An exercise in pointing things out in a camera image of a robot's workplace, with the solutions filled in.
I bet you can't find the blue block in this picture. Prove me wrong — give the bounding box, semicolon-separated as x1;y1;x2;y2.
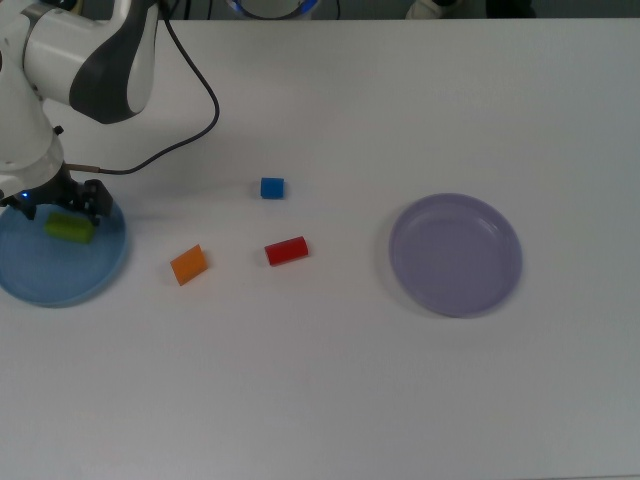
260;176;286;201

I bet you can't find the red block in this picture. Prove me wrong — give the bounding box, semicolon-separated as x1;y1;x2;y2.
264;235;310;268

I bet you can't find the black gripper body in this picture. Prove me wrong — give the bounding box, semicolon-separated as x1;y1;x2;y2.
28;166;87;210

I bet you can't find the purple plate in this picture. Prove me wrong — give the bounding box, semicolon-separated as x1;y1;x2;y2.
388;192;524;319

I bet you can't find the white rounded device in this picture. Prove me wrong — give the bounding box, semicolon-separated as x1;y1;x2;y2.
406;0;461;20

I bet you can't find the orange block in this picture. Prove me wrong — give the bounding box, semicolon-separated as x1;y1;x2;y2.
169;243;209;287

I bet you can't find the blue plate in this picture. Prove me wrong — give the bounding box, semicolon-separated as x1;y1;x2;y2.
0;197;132;309

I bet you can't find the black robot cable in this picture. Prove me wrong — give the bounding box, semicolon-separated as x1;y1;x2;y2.
66;7;221;176

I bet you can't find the green block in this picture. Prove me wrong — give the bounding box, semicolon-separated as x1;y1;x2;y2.
43;211;97;245

